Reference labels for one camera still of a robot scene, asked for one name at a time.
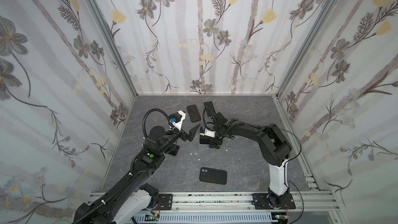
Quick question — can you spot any aluminium front rail frame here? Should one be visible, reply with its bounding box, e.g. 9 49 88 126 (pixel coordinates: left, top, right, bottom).
88 191 346 224

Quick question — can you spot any left black corrugated cable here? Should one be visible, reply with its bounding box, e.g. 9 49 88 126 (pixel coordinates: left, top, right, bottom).
72 108 172 224

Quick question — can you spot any black phone case front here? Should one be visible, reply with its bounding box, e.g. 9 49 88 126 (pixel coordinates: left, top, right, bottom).
199 167 228 185

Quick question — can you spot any small green circuit board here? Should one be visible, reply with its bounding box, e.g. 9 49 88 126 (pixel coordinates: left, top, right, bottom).
144 214 160 222

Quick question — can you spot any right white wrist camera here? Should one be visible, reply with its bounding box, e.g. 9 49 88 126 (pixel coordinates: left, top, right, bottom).
200 127 215 138

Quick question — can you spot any right black cable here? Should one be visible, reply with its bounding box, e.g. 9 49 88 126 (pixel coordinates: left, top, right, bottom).
201 107 305 224

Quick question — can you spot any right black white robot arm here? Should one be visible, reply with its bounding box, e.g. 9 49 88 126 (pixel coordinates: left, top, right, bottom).
200 113 292 209

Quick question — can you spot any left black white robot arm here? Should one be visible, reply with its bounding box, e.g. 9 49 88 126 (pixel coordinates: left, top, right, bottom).
73 125 200 224

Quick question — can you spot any black phone case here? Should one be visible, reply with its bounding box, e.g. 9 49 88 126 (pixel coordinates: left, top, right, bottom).
186 104 201 123
199 167 228 185

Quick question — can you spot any white slotted cable duct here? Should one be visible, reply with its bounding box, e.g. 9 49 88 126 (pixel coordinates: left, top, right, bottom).
134 212 278 224

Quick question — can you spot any black phone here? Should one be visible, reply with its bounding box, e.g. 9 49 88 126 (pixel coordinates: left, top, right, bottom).
165 144 180 156
199 135 211 145
203 101 216 117

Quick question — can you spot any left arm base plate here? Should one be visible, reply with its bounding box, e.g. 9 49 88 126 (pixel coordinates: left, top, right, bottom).
153 194 173 211

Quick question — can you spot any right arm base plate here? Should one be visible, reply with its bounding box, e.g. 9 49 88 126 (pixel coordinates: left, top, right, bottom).
251 193 296 210

